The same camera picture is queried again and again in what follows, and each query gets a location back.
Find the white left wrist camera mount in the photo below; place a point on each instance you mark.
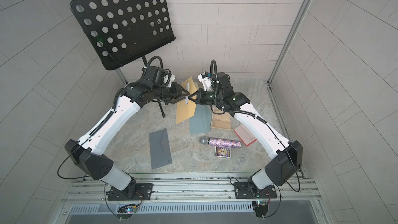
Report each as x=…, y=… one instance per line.
x=167, y=79

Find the light blue envelope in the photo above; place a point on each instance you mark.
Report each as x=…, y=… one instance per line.
x=201, y=121

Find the purple glitter microphone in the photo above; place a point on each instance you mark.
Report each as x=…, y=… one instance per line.
x=219, y=142

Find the tan kraft envelope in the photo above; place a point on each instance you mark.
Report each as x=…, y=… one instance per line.
x=185, y=112

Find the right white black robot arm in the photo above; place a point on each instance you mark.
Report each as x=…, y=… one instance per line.
x=286, y=156

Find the dark grey envelope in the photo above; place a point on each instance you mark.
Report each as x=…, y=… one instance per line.
x=160, y=152

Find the black perforated music stand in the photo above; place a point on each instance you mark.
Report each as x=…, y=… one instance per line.
x=122, y=31

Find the aluminium mounting rail frame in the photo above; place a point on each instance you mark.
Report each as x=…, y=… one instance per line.
x=190, y=187

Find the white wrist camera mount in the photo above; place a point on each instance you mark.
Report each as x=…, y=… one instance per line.
x=205, y=79
x=167, y=79

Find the circuit board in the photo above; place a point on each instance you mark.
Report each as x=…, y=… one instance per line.
x=127, y=211
x=260, y=208

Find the left circuit board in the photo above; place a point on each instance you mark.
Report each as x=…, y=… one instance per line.
x=127, y=211

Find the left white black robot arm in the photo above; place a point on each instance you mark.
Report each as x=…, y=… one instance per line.
x=156, y=84

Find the right circuit board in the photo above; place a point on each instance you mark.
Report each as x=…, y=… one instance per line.
x=260, y=208

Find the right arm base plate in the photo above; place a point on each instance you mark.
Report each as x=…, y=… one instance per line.
x=242, y=192

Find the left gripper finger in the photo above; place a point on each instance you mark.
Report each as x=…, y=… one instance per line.
x=181, y=90
x=177, y=98

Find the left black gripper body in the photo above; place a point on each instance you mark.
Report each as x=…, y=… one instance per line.
x=169, y=93

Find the pink white letter paper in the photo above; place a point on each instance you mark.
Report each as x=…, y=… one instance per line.
x=245, y=135

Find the small colourful card box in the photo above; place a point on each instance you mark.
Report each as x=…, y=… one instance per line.
x=222, y=152

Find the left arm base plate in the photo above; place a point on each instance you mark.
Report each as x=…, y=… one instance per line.
x=135, y=192

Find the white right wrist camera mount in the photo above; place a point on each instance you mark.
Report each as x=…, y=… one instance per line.
x=205, y=79

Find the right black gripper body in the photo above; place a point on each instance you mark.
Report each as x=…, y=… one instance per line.
x=207, y=98

